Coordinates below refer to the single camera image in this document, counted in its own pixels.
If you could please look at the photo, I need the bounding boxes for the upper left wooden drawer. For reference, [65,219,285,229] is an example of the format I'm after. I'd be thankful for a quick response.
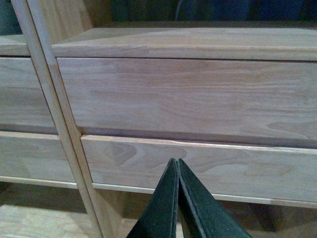
[0,57,57,134]

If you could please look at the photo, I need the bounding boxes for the dark green curtain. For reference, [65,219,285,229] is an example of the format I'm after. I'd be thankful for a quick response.
[0,0,317,35]

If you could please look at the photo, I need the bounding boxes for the upper right wooden drawer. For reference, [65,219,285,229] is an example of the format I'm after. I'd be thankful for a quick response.
[57,58,317,148]

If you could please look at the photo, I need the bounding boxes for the lower right wooden drawer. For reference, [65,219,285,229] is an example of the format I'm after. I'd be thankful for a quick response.
[81,135,317,207]

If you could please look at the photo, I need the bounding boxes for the wooden drawer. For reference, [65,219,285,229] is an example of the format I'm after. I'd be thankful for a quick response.
[0,131,75,182]
[57,58,317,148]
[81,135,317,207]
[0,57,57,134]

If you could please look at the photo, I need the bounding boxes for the wooden shelf unit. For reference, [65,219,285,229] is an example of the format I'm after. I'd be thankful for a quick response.
[27,0,317,238]
[0,0,103,238]

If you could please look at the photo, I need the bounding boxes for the left wooden shelf unit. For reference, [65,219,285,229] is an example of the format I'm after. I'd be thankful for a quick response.
[0,0,103,238]

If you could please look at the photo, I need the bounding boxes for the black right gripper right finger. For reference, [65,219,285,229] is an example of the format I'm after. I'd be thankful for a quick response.
[178,159,251,238]

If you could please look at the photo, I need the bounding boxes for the right wooden shelf unit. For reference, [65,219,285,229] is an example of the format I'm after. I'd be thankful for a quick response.
[27,0,317,238]

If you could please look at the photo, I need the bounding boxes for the lower left wooden drawer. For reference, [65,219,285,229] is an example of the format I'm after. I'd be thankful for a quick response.
[0,131,75,182]

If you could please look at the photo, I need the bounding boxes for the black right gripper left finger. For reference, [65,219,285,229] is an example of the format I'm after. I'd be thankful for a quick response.
[127,159,179,238]

